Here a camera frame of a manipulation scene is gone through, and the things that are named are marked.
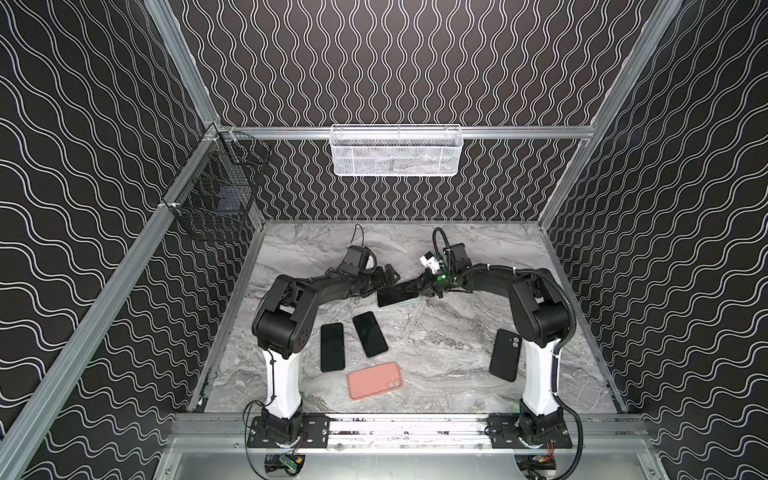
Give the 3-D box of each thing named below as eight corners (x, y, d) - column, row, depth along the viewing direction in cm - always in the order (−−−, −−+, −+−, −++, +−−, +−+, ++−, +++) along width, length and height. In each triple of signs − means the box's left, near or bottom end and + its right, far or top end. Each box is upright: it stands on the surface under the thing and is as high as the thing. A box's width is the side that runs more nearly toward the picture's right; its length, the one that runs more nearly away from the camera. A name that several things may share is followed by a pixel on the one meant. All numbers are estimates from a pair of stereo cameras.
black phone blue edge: (321, 372, 86) (320, 369, 84) (321, 327, 95) (320, 324, 93) (345, 368, 86) (344, 366, 85) (343, 325, 96) (342, 321, 94)
